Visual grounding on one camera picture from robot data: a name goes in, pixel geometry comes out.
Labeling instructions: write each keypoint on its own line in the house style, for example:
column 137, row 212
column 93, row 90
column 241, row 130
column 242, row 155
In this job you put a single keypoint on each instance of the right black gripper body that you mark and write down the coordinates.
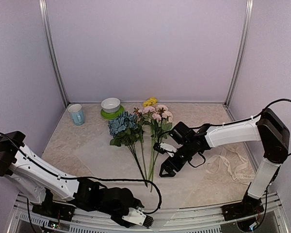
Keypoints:
column 187, row 154

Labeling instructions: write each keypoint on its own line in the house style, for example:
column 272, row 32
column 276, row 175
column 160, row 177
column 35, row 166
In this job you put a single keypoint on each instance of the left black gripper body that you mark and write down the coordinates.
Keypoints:
column 106, row 210

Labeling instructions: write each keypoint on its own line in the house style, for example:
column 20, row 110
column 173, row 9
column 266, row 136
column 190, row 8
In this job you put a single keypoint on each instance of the pink fake flower bunch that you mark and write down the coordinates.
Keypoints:
column 159, row 119

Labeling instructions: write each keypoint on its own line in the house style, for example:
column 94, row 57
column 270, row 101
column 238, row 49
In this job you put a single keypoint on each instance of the yellow fake flower stem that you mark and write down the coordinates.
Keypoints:
column 150, row 101

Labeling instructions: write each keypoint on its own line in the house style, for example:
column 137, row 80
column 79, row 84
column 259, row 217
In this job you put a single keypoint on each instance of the blue fake flower bunch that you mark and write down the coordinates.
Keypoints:
column 126, row 131

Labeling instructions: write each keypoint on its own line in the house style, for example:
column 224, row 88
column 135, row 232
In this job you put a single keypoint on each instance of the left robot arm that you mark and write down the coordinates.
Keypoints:
column 56, row 194

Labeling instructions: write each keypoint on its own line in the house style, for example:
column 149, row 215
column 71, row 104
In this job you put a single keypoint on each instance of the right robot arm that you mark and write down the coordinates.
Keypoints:
column 265, row 128

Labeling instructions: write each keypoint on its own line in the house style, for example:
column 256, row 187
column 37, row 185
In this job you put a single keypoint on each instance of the cream printed ribbon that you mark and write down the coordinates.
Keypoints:
column 212, row 166

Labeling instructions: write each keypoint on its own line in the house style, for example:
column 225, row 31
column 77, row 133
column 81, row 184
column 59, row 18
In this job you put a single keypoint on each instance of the green plate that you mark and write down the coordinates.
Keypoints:
column 110, row 116

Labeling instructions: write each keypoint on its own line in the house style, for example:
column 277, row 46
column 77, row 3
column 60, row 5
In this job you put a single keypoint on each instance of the white ceramic bowl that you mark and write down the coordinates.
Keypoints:
column 110, row 105

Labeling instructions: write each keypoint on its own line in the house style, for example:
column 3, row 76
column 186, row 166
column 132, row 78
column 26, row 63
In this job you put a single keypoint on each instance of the light blue mug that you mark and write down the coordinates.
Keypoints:
column 76, row 114

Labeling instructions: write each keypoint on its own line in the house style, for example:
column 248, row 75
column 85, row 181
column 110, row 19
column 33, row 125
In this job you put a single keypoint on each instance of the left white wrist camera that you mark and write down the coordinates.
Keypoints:
column 138, row 217

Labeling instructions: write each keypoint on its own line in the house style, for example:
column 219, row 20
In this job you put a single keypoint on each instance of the front aluminium rail base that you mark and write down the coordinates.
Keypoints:
column 206, row 219

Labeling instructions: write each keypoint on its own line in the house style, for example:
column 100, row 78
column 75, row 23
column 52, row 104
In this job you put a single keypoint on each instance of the right aluminium frame post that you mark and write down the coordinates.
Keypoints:
column 241, row 52

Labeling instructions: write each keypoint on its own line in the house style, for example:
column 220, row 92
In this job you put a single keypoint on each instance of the aluminium frame post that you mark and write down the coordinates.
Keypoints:
column 241, row 52
column 51, row 49

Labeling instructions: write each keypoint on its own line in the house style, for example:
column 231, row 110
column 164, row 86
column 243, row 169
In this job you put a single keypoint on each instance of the left aluminium frame post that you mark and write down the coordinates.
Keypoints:
column 51, row 49

